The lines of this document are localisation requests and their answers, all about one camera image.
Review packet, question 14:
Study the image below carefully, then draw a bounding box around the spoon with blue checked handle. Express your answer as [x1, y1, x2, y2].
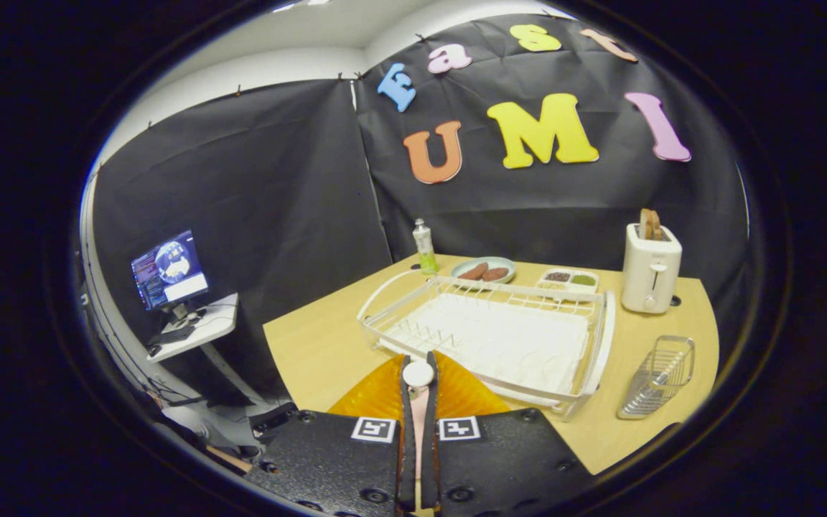
[402, 359, 436, 480]

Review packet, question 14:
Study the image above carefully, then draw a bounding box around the black backdrop cloth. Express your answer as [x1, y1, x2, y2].
[90, 13, 752, 403]

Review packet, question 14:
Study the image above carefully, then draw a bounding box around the black keyboard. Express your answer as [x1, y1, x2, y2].
[148, 325, 197, 347]

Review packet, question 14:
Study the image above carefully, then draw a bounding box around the computer monitor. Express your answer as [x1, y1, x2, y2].
[131, 230, 210, 324]

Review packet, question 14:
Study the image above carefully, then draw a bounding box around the white wire dish rack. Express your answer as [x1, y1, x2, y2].
[356, 269, 617, 421]

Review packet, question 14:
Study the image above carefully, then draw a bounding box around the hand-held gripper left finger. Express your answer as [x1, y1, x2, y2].
[245, 352, 418, 517]

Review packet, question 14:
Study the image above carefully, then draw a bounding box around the white divided condiment tray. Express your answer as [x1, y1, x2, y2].
[536, 267, 599, 294]

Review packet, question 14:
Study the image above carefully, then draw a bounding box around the metal wire basket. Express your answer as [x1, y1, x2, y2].
[616, 335, 696, 420]

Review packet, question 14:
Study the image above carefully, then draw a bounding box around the white side table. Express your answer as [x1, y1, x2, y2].
[146, 293, 271, 406]

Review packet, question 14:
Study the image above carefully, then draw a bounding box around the brown bread slice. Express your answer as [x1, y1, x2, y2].
[638, 208, 665, 241]

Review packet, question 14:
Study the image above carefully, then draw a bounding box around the pale green small plate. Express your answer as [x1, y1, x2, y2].
[451, 256, 516, 284]

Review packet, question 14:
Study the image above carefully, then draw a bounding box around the clear bottle with green liquid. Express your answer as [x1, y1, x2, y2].
[413, 218, 439, 276]

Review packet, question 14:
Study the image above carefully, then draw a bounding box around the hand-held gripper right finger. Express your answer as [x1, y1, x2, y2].
[421, 350, 594, 517]

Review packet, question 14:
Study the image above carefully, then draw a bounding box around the white toaster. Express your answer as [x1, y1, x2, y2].
[621, 223, 683, 315]

